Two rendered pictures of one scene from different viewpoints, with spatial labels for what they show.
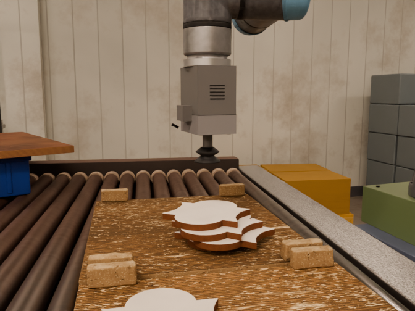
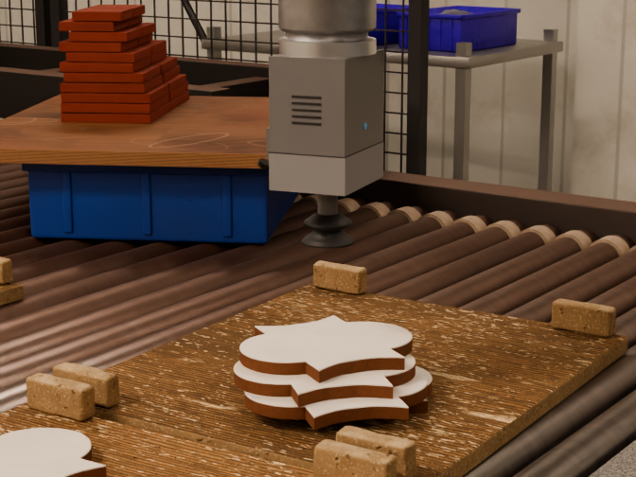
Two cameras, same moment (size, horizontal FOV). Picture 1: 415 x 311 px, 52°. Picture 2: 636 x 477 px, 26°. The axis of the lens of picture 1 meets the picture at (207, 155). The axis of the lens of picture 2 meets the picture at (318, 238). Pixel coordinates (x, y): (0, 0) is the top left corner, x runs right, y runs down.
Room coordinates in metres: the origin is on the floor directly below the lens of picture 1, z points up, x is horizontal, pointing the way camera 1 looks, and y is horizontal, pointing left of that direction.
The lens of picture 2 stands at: (-0.10, -0.73, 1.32)
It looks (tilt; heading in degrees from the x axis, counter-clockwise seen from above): 13 degrees down; 44
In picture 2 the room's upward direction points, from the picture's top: straight up
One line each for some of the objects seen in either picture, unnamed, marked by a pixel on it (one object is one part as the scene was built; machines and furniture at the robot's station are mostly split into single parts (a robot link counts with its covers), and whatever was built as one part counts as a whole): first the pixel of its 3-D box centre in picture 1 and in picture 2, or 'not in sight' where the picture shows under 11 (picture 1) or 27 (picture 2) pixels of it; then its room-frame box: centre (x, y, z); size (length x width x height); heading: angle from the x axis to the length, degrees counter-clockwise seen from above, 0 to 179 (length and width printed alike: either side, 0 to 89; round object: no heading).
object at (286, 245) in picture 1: (302, 249); (375, 453); (0.58, -0.14, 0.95); 0.06 x 0.02 x 0.03; 102
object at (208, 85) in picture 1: (199, 95); (315, 109); (0.67, 0.01, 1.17); 0.10 x 0.09 x 0.16; 111
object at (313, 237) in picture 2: (207, 152); (327, 224); (0.68, 0.00, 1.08); 0.04 x 0.04 x 0.02
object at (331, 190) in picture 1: (269, 195); not in sight; (3.82, -0.58, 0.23); 1.27 x 0.87 x 0.46; 100
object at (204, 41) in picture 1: (206, 45); (328, 8); (0.68, 0.00, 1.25); 0.08 x 0.08 x 0.05
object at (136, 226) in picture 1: (188, 228); (353, 372); (0.74, 0.03, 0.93); 0.41 x 0.35 x 0.02; 12
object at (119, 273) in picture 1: (112, 274); (60, 397); (0.50, 0.12, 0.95); 0.06 x 0.02 x 0.03; 102
